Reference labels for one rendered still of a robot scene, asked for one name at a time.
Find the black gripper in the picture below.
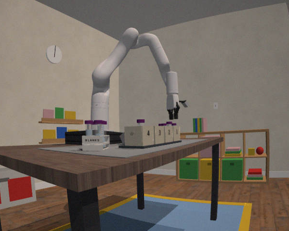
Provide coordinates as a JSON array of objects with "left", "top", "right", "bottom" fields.
[{"left": 167, "top": 94, "right": 180, "bottom": 120}]

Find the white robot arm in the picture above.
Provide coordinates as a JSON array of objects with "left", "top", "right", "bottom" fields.
[{"left": 91, "top": 28, "right": 178, "bottom": 132}]

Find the grey flat mat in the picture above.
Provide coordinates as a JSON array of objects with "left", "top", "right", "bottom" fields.
[{"left": 36, "top": 140, "right": 191, "bottom": 158}]

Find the white tube rack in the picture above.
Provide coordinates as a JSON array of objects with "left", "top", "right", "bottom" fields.
[{"left": 82, "top": 135, "right": 110, "bottom": 151}]

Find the beige bucket adapter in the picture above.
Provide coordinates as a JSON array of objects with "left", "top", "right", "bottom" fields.
[
  {"left": 164, "top": 126, "right": 173, "bottom": 143},
  {"left": 154, "top": 126, "right": 164, "bottom": 144},
  {"left": 172, "top": 126, "right": 180, "bottom": 141},
  {"left": 124, "top": 126, "right": 154, "bottom": 146}
]

